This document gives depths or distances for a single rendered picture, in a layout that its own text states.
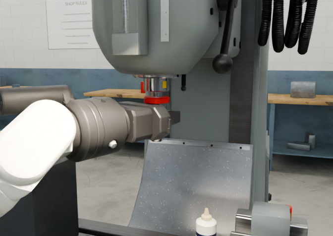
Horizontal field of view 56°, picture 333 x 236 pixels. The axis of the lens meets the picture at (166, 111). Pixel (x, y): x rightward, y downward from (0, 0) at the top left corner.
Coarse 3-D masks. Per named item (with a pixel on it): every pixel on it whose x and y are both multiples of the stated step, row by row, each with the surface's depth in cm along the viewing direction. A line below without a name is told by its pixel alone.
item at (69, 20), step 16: (48, 0) 538; (64, 0) 529; (80, 0) 520; (48, 16) 543; (64, 16) 533; (80, 16) 524; (48, 32) 548; (64, 32) 538; (80, 32) 529; (48, 48) 553; (64, 48) 543; (80, 48) 533; (96, 48) 524
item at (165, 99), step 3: (147, 96) 57; (150, 96) 57; (165, 96) 57; (144, 99) 56; (147, 99) 55; (150, 99) 55; (153, 99) 55; (156, 99) 55; (159, 99) 55; (162, 99) 55; (165, 99) 55; (168, 99) 56; (144, 102) 56; (147, 102) 55; (150, 102) 55; (153, 102) 55; (156, 102) 55; (159, 102) 55; (162, 102) 55; (165, 102) 55; (168, 102) 56
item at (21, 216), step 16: (64, 160) 67; (48, 176) 62; (64, 176) 67; (32, 192) 59; (48, 192) 63; (64, 192) 67; (16, 208) 62; (32, 208) 60; (48, 208) 63; (64, 208) 67; (0, 224) 65; (16, 224) 63; (32, 224) 60; (48, 224) 63; (64, 224) 68
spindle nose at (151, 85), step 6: (144, 78) 55; (150, 78) 54; (156, 78) 54; (162, 78) 54; (168, 78) 55; (144, 84) 55; (150, 84) 54; (156, 84) 54; (162, 84) 54; (168, 84) 56; (144, 90) 56; (150, 90) 55; (156, 90) 54; (162, 90) 55; (168, 90) 56
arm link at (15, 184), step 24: (24, 120) 34; (48, 120) 36; (72, 120) 39; (0, 144) 32; (24, 144) 34; (48, 144) 35; (0, 168) 31; (24, 168) 33; (48, 168) 35; (0, 192) 32; (24, 192) 33; (0, 216) 34
